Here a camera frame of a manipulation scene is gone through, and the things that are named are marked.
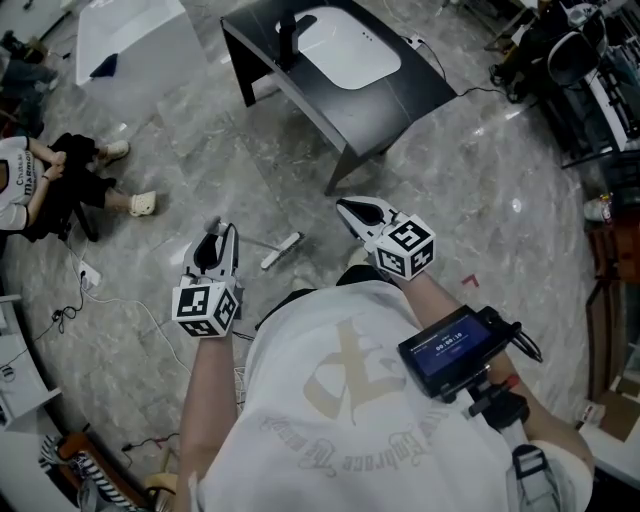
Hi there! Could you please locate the white broom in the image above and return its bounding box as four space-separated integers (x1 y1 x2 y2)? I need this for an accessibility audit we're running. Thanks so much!
203 214 307 271

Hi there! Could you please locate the dark blue cloth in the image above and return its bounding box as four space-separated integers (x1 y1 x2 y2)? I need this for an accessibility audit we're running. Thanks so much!
89 52 120 79

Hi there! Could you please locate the white floor cable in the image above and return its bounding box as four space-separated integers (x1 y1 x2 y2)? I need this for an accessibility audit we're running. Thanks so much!
74 284 194 376

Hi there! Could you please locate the black office chair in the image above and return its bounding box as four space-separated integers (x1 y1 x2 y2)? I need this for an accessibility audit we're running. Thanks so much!
24 199 101 246

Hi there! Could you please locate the person's left forearm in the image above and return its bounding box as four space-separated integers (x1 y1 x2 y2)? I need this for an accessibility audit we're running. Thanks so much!
177 332 240 501

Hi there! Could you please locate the grey shoulder strap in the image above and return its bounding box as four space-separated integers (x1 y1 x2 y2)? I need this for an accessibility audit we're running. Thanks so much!
509 442 564 512

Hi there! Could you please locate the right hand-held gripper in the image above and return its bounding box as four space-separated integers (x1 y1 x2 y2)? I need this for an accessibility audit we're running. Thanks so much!
335 196 437 284

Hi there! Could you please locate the white sink basin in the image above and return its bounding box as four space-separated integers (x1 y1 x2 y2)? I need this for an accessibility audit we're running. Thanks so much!
292 5 403 91

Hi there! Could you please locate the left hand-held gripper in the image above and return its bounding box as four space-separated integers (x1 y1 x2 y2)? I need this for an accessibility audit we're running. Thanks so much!
172 222 246 339

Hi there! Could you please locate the brown wooden cabinet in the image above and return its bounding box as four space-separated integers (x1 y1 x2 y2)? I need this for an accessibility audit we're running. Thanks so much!
584 199 640 401

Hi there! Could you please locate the dark-topped wooden vanity cabinet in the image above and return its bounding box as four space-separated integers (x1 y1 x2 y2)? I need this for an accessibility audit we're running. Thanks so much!
220 0 459 196

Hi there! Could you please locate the black floor cable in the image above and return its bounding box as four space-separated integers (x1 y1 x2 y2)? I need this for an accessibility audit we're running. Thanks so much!
422 37 539 106

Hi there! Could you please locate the white desk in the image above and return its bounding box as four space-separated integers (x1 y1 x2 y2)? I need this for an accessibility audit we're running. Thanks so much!
0 294 64 431

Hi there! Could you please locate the person's white T-shirt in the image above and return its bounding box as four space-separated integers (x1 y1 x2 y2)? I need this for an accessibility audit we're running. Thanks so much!
197 277 596 512

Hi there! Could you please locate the person's right forearm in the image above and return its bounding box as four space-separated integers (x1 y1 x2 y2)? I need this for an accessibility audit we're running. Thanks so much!
397 272 596 481

